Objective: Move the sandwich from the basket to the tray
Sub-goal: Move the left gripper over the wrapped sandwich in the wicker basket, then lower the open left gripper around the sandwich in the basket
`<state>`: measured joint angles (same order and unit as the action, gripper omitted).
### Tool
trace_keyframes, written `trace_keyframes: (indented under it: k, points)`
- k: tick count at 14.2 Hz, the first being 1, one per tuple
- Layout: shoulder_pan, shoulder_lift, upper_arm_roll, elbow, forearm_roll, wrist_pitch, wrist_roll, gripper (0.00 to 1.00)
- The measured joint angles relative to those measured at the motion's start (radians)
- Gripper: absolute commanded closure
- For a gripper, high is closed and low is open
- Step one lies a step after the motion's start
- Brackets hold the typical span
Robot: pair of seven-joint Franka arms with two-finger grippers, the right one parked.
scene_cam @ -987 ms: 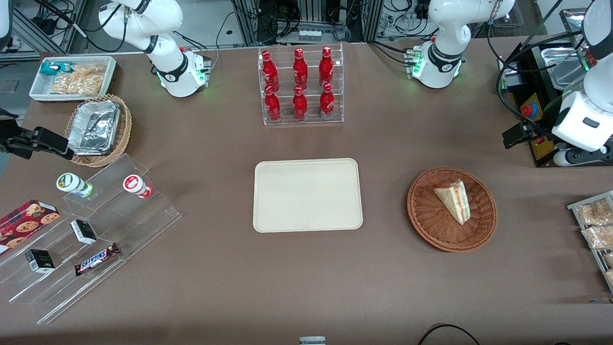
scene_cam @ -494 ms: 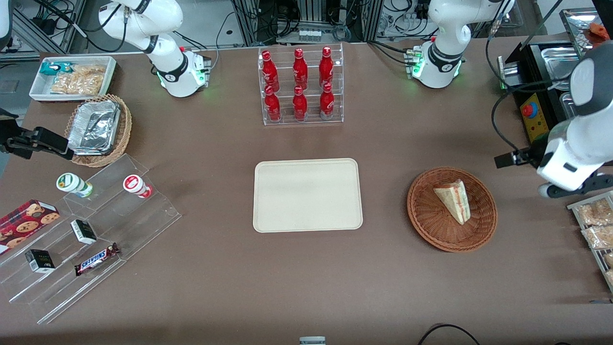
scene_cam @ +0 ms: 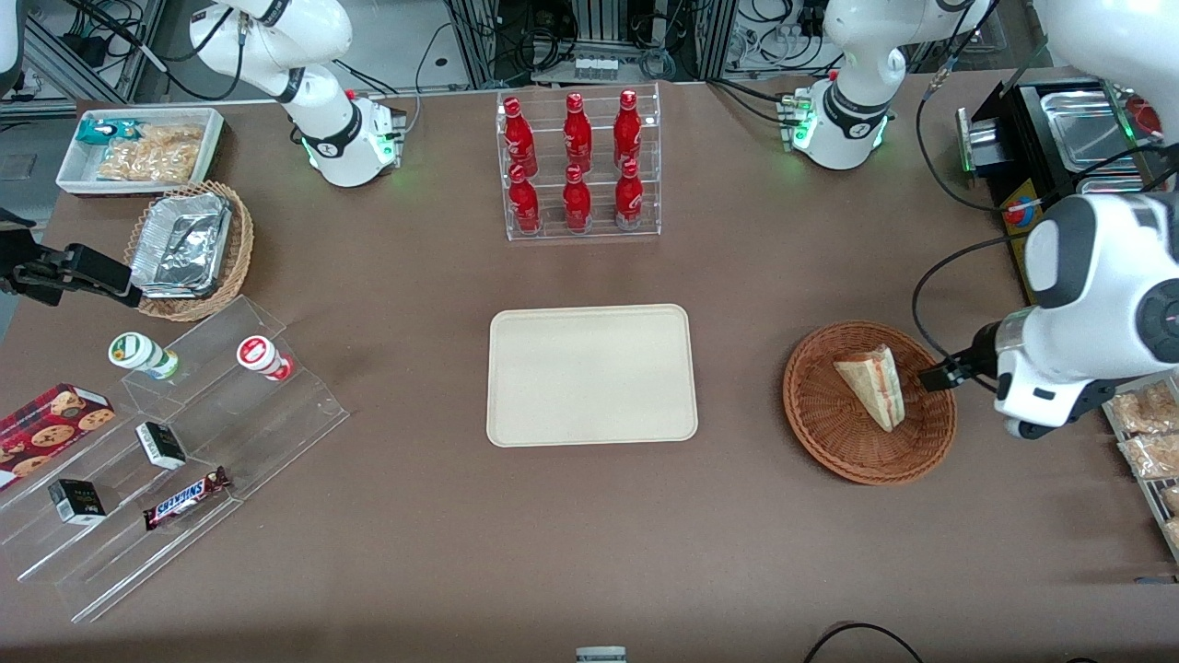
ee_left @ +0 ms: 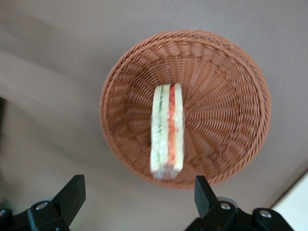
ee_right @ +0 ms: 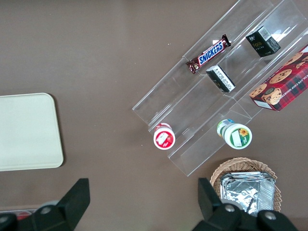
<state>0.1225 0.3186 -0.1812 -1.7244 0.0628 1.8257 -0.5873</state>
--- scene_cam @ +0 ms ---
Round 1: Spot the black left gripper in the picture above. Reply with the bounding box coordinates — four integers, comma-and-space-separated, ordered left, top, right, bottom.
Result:
919, 321, 1008, 394

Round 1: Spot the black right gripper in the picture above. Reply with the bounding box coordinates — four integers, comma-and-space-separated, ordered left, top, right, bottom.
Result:
0, 210, 144, 308

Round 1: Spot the triangle sandwich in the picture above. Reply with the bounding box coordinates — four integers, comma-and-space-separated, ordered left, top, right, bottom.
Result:
833, 344, 908, 434

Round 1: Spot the brown round wicker basket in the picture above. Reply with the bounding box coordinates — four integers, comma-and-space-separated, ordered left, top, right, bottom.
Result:
783, 320, 958, 486

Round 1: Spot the light tan wicker basket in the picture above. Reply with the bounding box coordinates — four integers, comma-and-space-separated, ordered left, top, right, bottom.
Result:
123, 180, 255, 322

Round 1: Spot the silver metal snack tray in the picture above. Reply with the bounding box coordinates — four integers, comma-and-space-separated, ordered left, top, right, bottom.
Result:
1101, 373, 1179, 563

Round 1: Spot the beige plastic serving tray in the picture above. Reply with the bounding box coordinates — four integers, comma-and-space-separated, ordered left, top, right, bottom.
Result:
486, 304, 699, 448

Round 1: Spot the green lid drink cup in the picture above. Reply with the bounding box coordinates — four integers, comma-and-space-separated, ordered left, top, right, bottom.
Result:
108, 331, 181, 381

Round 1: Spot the stack of foil trays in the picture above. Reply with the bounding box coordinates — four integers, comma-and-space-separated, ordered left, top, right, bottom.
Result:
129, 192, 233, 299

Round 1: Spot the white rectangular bin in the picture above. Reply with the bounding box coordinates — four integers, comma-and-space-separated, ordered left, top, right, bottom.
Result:
55, 107, 227, 199

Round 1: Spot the clear bag of crackers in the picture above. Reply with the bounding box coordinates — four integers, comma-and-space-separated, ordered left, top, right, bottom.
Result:
97, 124, 205, 183

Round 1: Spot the teal snack packet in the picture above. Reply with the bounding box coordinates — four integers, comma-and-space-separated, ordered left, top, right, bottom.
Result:
76, 118, 144, 146

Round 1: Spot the red cookie box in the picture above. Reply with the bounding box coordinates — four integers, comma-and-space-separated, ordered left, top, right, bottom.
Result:
0, 383, 117, 492

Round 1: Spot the small black carton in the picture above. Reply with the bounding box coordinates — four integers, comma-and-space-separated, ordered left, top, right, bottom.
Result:
48, 478, 108, 526
135, 421, 188, 471

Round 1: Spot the red lid drink cup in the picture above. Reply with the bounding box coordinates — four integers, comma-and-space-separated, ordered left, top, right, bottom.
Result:
236, 335, 296, 382

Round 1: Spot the clear bag of fried snacks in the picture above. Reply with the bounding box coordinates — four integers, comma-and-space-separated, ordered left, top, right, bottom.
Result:
1117, 433, 1179, 480
1110, 382, 1179, 436

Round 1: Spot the clear acrylic stepped shelf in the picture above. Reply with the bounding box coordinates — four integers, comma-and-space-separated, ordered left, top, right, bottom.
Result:
118, 295, 351, 503
0, 419, 245, 625

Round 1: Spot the Snickers chocolate bar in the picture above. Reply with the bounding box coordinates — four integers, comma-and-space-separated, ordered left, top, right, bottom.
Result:
143, 466, 232, 531

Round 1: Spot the black hot food display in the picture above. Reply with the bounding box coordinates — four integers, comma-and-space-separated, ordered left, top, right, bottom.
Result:
956, 37, 1179, 305

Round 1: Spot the stainless steel pan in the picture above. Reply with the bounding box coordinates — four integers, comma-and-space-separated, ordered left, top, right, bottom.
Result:
1073, 175, 1179, 199
1039, 89, 1152, 173

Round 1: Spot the red sausage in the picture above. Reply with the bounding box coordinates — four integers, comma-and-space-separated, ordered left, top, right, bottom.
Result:
1128, 97, 1166, 139

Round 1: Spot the red cola bottle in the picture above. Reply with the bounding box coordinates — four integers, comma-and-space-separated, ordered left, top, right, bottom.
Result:
562, 164, 593, 233
563, 92, 594, 174
613, 89, 643, 171
614, 158, 646, 230
508, 164, 543, 234
502, 97, 538, 176

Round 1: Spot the clear acrylic bottle rack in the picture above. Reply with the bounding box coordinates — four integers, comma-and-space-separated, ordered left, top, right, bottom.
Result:
496, 83, 662, 243

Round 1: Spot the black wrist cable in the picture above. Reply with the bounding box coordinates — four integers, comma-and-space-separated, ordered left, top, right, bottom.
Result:
912, 0, 1046, 369

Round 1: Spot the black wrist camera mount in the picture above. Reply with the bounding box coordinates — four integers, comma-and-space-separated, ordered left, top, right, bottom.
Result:
1013, 376, 1145, 441

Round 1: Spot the black cable loop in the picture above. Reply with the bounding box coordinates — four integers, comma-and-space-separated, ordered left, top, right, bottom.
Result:
803, 623, 925, 663

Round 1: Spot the black base cable bundle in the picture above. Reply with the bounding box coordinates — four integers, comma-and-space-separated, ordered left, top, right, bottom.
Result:
705, 78, 793, 125

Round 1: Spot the aluminium frame equipment rack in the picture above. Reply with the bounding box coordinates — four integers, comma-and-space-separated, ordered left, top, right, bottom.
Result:
445, 0, 738, 88

